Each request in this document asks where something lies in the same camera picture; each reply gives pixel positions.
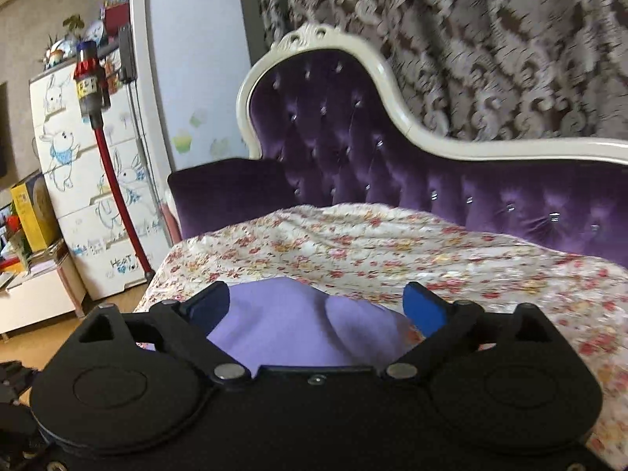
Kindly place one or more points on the white low cabinet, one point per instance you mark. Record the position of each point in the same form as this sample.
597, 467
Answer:
34, 299

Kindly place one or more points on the yellow cardboard box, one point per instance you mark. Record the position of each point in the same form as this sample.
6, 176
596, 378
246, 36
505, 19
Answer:
34, 211

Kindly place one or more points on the purple tufted sofa white frame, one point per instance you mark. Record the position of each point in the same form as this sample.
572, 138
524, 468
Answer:
343, 157

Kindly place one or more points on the red stick vacuum cleaner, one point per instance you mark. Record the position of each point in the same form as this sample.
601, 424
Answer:
110, 176

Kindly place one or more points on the pile of colourful toys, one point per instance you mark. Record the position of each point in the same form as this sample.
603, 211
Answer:
105, 10

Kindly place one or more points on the white rabbit print drawer cabinet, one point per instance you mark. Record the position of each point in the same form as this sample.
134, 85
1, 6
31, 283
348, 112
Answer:
78, 196

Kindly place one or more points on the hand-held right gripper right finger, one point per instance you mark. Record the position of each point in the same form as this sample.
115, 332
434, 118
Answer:
424, 306

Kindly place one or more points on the brown damask patterned curtain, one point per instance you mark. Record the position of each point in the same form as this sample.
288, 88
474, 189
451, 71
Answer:
490, 34

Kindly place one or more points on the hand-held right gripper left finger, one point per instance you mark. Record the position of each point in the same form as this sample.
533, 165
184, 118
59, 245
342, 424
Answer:
208, 306

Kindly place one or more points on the floral print blanket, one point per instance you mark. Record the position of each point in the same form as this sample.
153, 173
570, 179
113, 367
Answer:
392, 250

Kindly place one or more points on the pale blue door white frame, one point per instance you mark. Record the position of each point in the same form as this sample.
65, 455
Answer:
196, 59

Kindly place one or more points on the dark screen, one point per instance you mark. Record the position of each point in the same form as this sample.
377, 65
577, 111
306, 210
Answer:
4, 132

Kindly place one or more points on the lavender hooded zip jacket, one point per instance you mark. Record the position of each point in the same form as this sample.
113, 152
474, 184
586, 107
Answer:
294, 324

